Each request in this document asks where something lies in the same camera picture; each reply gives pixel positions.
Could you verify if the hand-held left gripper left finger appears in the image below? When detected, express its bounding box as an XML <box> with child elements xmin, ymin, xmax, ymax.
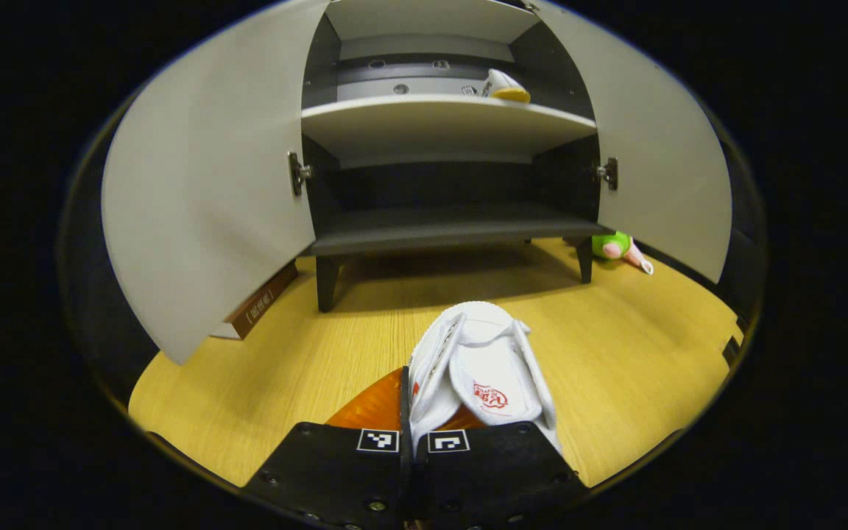
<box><xmin>242</xmin><ymin>366</ymin><xmax>414</xmax><ymax>530</ymax></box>

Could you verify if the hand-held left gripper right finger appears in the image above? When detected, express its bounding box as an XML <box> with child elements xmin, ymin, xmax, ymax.
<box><xmin>411</xmin><ymin>403</ymin><xmax>590</xmax><ymax>530</ymax></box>

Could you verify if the white shoe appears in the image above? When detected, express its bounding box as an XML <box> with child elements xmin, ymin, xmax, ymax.
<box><xmin>479</xmin><ymin>68</ymin><xmax>531</xmax><ymax>104</ymax></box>
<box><xmin>408</xmin><ymin>300</ymin><xmax>563</xmax><ymax>457</ymax></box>

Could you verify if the grey cabinet door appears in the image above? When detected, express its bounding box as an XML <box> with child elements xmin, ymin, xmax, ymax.
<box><xmin>100</xmin><ymin>0</ymin><xmax>333</xmax><ymax>366</ymax></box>
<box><xmin>534</xmin><ymin>0</ymin><xmax>734</xmax><ymax>286</ymax></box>

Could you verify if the brown book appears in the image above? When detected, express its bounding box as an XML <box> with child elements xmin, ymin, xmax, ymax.
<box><xmin>211</xmin><ymin>261</ymin><xmax>300</xmax><ymax>341</ymax></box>

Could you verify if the pink and green plush toy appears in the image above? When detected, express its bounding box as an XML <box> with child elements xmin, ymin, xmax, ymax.
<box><xmin>590</xmin><ymin>230</ymin><xmax>655</xmax><ymax>276</ymax></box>

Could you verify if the black backdrop cloth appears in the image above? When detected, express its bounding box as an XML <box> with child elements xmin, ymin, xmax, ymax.
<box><xmin>60</xmin><ymin>96</ymin><xmax>767</xmax><ymax>413</ymax></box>

